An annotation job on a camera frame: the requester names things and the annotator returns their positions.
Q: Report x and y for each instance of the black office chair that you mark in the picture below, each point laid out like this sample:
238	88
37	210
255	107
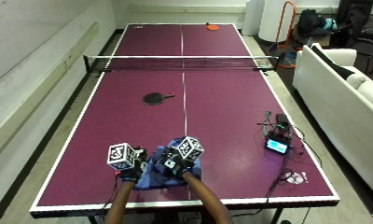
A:
360	31

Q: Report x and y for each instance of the white marker cube on right glove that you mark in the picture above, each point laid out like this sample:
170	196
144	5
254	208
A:
190	147

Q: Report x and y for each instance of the orange table tennis paddle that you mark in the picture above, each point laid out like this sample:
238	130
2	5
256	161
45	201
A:
212	27

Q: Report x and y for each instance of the black backpack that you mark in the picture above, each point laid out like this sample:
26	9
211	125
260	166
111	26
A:
313	23

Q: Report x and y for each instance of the purple table tennis table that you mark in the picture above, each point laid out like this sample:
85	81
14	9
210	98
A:
183	124

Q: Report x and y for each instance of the white marker cube on glove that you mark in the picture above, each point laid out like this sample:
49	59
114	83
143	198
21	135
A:
121	156
190	147

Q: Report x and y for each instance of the person's left hand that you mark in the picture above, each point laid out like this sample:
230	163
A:
134	169

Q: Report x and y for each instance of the black table tennis paddle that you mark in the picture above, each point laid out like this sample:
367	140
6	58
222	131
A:
155	98

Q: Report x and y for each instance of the small white round object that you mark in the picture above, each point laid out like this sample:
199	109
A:
295	178

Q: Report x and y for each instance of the table tennis net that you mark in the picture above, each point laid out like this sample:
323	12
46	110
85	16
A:
183	62

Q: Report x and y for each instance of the person's right hand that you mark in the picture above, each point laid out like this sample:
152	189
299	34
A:
172	163

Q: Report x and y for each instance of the white sofa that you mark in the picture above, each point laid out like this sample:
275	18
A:
344	105

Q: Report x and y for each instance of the white marker cube on left glove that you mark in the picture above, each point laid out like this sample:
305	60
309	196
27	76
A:
121	156

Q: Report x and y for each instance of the orange metal frame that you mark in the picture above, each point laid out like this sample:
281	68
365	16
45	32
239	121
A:
287	34

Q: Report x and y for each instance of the blue cloth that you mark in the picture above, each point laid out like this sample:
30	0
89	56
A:
154	177

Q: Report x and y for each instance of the whiteboard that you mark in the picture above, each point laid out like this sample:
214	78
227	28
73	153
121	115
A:
25	34

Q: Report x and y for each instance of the white cylindrical column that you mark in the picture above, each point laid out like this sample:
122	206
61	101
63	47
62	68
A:
276	20

